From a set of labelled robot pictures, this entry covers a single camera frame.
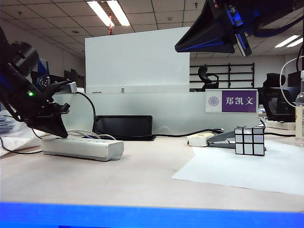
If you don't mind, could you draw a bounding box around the dark cabinet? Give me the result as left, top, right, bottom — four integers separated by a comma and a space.
51, 68, 86, 89

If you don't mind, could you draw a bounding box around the grey stapler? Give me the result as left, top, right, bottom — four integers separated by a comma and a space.
207, 131, 267, 152

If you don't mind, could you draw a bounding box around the frosted glass desk partition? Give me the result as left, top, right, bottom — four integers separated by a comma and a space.
51, 91, 259, 136

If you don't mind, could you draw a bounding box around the thick black cable with connector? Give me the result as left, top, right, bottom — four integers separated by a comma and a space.
75, 91, 225, 139

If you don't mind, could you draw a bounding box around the black shelf rack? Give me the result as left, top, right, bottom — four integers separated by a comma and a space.
189, 62, 256, 92

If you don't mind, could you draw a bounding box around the white paper sheet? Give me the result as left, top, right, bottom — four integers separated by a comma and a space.
171, 139, 304, 196

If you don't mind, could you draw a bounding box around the white cable loop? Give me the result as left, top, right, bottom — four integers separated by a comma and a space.
279, 57, 304, 109

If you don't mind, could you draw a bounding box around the white power strip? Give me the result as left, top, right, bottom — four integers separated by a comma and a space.
40, 137, 125, 162

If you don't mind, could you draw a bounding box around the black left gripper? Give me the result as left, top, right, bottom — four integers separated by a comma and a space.
0, 63, 71, 139

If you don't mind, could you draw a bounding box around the blue bar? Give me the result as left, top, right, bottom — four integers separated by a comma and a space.
0, 201, 304, 228

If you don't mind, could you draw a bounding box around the blue crystal trophy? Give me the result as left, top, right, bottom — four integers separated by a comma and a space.
37, 59, 52, 92

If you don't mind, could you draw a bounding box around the purple white name plate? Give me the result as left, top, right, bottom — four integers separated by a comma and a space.
205, 89, 259, 114

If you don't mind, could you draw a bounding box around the black desk socket box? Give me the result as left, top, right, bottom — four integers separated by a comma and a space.
92, 115, 157, 142

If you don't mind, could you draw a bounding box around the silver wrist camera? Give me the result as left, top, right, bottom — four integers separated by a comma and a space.
42, 80, 78, 100

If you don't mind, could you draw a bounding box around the white monitor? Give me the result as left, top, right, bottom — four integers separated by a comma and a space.
85, 26, 191, 95

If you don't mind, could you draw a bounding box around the clear plastic bottle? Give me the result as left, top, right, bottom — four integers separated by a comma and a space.
294, 70, 304, 147

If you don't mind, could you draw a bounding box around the grey cable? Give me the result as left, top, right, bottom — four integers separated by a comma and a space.
79, 133, 117, 141

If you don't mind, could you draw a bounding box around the long white flat box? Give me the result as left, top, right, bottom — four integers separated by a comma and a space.
263, 119, 296, 131

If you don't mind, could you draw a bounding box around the thin black cable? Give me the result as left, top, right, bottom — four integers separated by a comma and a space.
0, 115, 44, 155

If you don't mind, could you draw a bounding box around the black mesh office chair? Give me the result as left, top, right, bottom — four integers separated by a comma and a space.
257, 73, 296, 123

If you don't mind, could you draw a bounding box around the double tube ceiling light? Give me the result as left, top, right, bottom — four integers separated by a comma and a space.
86, 0, 131, 28
274, 35, 304, 49

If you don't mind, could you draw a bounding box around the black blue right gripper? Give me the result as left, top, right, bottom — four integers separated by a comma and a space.
174, 0, 253, 57

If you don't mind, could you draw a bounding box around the silver mirror puzzle cube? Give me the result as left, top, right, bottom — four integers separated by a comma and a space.
234, 126, 266, 157

